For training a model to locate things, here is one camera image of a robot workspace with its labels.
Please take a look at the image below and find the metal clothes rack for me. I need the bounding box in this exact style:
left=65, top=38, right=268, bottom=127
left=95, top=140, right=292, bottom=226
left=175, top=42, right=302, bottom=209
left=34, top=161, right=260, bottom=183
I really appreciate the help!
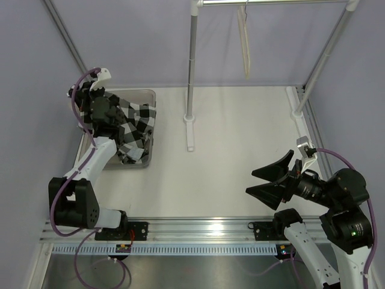
left=183, top=0, right=360, bottom=152

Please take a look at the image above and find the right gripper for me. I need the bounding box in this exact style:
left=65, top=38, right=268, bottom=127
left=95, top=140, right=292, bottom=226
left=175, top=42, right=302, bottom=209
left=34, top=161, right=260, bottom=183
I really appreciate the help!
left=247, top=149, right=339, bottom=209

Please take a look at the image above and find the aluminium corner frame post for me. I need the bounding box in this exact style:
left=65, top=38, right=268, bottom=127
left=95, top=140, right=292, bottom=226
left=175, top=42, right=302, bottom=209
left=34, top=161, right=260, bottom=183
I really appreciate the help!
left=41, top=0, right=88, bottom=74

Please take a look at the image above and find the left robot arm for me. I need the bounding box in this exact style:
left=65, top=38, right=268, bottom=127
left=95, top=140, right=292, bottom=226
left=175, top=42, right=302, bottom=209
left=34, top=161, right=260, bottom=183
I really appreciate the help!
left=48, top=82, right=129, bottom=240

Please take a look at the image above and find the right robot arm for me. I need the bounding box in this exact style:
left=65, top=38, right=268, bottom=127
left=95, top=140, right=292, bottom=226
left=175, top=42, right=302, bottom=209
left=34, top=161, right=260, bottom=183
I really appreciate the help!
left=245, top=150, right=377, bottom=288

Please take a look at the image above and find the perforated cable duct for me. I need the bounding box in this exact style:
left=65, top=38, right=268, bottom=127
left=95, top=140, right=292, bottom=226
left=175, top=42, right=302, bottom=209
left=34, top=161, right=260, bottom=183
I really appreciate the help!
left=52, top=243, right=277, bottom=256

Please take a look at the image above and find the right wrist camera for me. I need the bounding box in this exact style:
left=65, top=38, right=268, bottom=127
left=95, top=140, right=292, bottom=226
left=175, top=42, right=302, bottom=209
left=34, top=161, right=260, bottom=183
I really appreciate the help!
left=297, top=136, right=318, bottom=173

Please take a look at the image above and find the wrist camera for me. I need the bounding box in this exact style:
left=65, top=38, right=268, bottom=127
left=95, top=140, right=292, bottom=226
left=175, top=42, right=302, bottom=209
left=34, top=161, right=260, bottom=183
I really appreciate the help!
left=90, top=67, right=112, bottom=91
left=297, top=136, right=318, bottom=173

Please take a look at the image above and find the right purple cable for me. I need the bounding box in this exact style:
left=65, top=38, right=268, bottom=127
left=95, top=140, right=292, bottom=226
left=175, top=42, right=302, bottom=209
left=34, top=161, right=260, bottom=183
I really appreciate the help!
left=314, top=148, right=377, bottom=289

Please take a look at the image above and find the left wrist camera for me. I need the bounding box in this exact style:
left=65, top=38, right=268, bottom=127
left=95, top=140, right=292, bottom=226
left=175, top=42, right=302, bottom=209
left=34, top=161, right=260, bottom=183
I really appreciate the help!
left=90, top=67, right=112, bottom=91

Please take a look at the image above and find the grey translucent plastic bin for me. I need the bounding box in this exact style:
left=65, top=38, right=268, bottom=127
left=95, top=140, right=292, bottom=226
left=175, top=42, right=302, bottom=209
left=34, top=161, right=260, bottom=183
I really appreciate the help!
left=75, top=89, right=157, bottom=169

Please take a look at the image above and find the black white checked shirt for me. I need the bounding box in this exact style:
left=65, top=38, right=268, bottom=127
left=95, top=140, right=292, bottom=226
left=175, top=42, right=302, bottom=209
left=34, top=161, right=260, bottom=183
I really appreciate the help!
left=78, top=92, right=158, bottom=165

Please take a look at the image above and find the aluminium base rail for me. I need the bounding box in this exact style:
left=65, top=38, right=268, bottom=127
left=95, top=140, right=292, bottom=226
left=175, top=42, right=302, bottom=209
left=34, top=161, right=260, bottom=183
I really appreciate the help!
left=38, top=217, right=366, bottom=244

